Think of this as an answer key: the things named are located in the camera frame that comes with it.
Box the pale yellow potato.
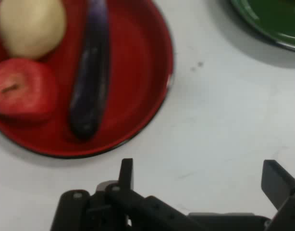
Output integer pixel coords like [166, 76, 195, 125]
[0, 0, 67, 60]

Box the red apple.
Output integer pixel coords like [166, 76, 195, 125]
[0, 57, 59, 123]

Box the green round plate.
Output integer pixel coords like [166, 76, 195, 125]
[229, 0, 295, 53]

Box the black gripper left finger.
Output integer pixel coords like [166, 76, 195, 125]
[50, 158, 203, 231]

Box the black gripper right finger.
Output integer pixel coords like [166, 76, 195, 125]
[261, 160, 295, 231]

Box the red round plate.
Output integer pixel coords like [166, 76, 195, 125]
[0, 0, 175, 159]

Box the purple eggplant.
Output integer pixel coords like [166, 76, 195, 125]
[69, 0, 110, 140]

